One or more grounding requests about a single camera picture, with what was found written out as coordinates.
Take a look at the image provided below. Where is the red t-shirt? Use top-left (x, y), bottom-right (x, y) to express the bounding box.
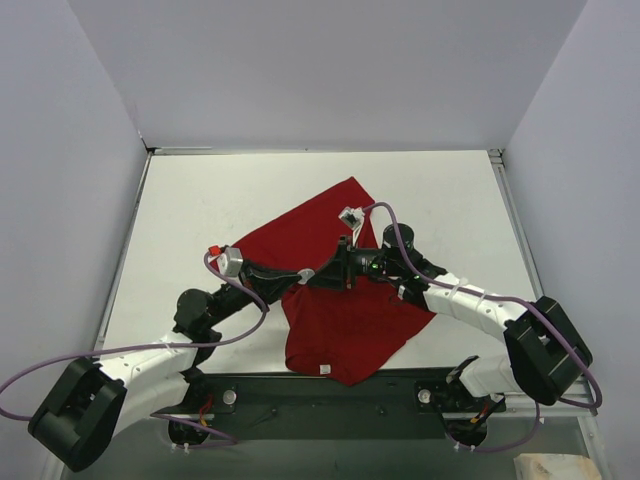
top-left (234, 177), bottom-right (434, 386)

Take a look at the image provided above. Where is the round brooch badge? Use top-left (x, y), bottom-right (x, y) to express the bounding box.
top-left (298, 268), bottom-right (315, 285)

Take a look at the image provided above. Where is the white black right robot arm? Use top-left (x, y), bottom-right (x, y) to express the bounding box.
top-left (307, 224), bottom-right (593, 406)

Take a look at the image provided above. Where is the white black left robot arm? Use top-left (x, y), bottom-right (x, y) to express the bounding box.
top-left (28, 262), bottom-right (314, 472)

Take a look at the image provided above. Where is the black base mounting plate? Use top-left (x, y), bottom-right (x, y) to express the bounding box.
top-left (161, 368), bottom-right (506, 443)

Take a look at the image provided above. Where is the beige tissue pack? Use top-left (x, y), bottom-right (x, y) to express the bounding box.
top-left (514, 453), bottom-right (602, 480)

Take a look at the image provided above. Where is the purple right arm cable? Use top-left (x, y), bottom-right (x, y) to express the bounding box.
top-left (362, 201), bottom-right (604, 454)

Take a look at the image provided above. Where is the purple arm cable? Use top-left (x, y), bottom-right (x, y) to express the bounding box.
top-left (362, 201), bottom-right (604, 454)
top-left (0, 252), bottom-right (271, 449)

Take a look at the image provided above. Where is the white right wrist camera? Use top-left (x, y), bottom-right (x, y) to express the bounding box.
top-left (338, 207), bottom-right (366, 246)

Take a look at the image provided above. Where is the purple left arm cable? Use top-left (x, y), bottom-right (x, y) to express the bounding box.
top-left (0, 252), bottom-right (271, 449)

